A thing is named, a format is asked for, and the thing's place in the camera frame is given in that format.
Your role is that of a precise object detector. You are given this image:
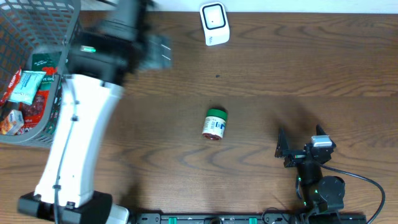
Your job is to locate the green lid spice jar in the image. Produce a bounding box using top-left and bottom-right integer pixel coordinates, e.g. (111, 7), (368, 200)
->
(202, 108), (228, 141)

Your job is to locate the mint green wipes pack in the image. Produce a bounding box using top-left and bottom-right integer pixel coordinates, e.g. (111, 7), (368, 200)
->
(9, 70), (46, 105)

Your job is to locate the orange snack packet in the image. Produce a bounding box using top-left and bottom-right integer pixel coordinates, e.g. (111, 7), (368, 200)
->
(17, 90), (49, 134)

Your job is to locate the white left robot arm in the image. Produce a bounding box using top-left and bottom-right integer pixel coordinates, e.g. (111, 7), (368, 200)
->
(17, 0), (152, 223)

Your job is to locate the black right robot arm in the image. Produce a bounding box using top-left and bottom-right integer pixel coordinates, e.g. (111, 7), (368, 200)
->
(275, 125), (345, 214)

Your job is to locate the white barcode scanner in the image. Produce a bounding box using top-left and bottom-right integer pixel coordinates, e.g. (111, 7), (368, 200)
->
(200, 2), (230, 46)

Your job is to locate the green product pouch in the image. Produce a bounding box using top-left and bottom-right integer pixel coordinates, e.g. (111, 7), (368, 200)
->
(32, 52), (61, 90)

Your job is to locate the grey plastic mesh basket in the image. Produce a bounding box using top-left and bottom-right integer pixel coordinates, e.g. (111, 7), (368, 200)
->
(1, 0), (81, 147)

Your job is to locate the red sachet stick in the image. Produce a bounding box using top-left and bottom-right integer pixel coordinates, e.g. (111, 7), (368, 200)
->
(0, 68), (22, 106)

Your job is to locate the small orange box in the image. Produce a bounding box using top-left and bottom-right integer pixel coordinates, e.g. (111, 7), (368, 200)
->
(1, 110), (24, 136)

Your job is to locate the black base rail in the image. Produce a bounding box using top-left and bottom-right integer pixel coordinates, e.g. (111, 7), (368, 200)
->
(131, 211), (367, 224)

